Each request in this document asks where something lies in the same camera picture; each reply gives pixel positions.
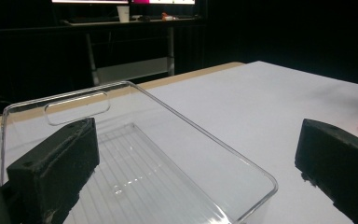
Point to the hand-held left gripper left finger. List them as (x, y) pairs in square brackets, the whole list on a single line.
[(56, 168)]

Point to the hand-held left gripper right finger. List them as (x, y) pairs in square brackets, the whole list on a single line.
[(341, 165)]

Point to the clear plastic tray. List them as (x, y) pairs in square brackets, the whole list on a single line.
[(174, 168)]

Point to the white table cover sheet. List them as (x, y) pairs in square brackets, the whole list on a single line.
[(261, 102)]

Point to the white metal rack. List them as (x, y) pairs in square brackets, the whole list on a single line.
[(130, 70)]

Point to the black keyboard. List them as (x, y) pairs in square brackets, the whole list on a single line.
[(93, 19)]

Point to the white paper cup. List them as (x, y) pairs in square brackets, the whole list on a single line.
[(123, 14)]

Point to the computer monitor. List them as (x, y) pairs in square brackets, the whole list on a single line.
[(90, 1), (164, 1)]

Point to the small orange and white object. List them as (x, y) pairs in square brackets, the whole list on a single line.
[(167, 17)]

